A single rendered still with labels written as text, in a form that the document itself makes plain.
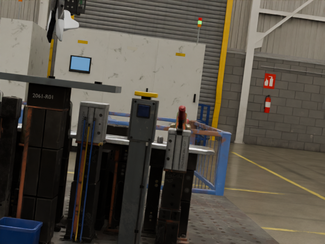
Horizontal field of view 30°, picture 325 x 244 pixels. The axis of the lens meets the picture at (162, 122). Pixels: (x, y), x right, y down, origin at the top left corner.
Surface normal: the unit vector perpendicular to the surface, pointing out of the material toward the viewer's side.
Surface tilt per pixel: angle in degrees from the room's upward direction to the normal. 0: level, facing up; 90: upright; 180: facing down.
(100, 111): 90
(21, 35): 90
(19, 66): 90
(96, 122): 90
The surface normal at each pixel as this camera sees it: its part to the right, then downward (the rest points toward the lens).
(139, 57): 0.13, 0.07
